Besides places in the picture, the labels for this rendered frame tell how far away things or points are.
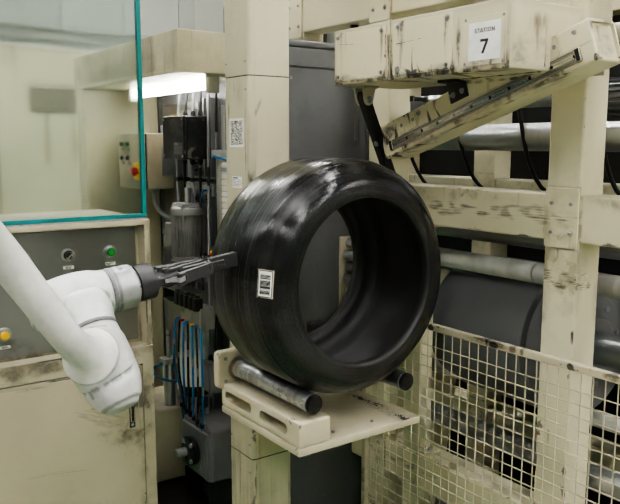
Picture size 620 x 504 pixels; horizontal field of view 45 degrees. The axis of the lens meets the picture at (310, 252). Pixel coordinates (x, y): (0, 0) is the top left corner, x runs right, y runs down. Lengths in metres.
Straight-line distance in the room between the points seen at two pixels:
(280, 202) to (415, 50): 0.51
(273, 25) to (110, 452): 1.28
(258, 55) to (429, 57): 0.45
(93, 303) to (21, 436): 0.82
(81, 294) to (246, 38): 0.84
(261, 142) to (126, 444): 0.97
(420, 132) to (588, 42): 0.52
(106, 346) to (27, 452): 0.90
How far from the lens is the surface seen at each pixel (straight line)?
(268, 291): 1.57
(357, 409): 1.97
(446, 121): 1.95
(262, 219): 1.62
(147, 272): 1.53
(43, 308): 1.26
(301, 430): 1.71
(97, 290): 1.47
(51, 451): 2.25
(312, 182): 1.64
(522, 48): 1.69
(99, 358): 1.36
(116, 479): 2.35
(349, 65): 2.04
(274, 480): 2.20
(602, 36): 1.75
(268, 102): 1.99
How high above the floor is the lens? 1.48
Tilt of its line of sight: 8 degrees down
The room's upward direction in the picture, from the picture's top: straight up
